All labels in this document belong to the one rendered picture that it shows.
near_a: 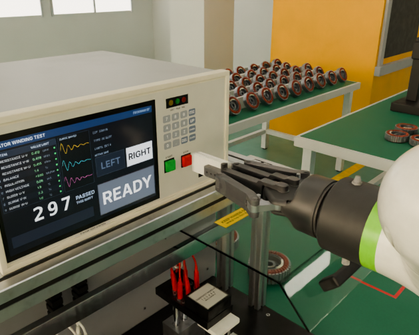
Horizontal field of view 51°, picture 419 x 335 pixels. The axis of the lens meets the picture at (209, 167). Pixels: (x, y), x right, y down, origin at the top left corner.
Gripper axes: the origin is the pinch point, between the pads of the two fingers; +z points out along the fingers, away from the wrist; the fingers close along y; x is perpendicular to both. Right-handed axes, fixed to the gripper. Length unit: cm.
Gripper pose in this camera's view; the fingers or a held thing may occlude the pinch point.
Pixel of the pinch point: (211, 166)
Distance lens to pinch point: 66.0
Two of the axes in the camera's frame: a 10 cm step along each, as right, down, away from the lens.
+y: 6.9, -2.8, 6.7
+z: -7.2, -2.7, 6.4
